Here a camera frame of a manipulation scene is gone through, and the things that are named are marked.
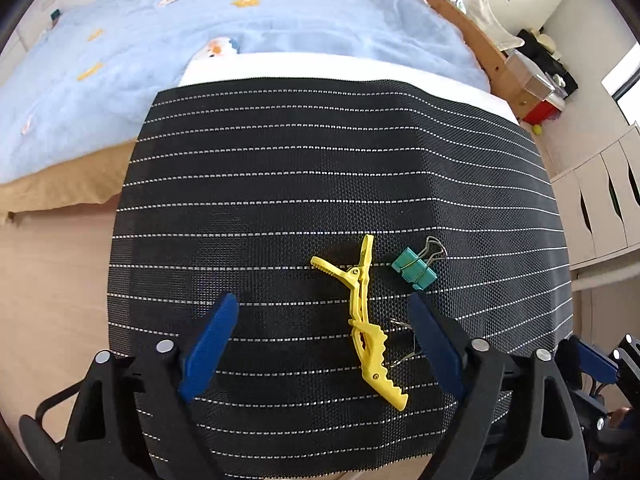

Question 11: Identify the yellow plastic hair clip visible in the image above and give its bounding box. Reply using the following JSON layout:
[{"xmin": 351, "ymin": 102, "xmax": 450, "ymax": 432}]
[{"xmin": 310, "ymin": 234, "xmax": 408, "ymax": 412}]

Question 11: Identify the teal binder clip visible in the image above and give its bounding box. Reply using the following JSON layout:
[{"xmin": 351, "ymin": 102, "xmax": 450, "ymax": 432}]
[{"xmin": 392, "ymin": 235, "xmax": 448, "ymax": 292}]

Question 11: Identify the blue binder clip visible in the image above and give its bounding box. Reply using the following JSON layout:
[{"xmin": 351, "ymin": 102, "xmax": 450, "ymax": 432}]
[{"xmin": 388, "ymin": 318, "xmax": 422, "ymax": 368}]

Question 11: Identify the black striped table mat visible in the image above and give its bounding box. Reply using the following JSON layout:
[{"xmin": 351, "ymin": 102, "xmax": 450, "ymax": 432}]
[{"xmin": 106, "ymin": 78, "xmax": 574, "ymax": 479}]

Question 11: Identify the white drawer cabinet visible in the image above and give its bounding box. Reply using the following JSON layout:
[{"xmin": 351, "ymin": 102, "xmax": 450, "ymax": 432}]
[{"xmin": 552, "ymin": 126, "xmax": 639, "ymax": 271}]

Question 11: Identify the red cooler box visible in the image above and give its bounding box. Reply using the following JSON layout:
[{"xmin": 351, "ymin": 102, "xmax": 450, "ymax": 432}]
[{"xmin": 523, "ymin": 93, "xmax": 565, "ymax": 126}]

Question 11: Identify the white small table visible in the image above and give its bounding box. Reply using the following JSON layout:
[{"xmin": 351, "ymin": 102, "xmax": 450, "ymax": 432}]
[{"xmin": 179, "ymin": 52, "xmax": 518, "ymax": 124}]

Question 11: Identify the light blue bed blanket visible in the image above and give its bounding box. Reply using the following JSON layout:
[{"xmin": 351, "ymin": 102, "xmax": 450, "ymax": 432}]
[{"xmin": 1, "ymin": 0, "xmax": 489, "ymax": 182}]

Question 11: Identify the wooden bed frame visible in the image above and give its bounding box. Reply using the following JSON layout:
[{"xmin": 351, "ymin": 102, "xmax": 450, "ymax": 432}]
[{"xmin": 426, "ymin": 0, "xmax": 553, "ymax": 120}]

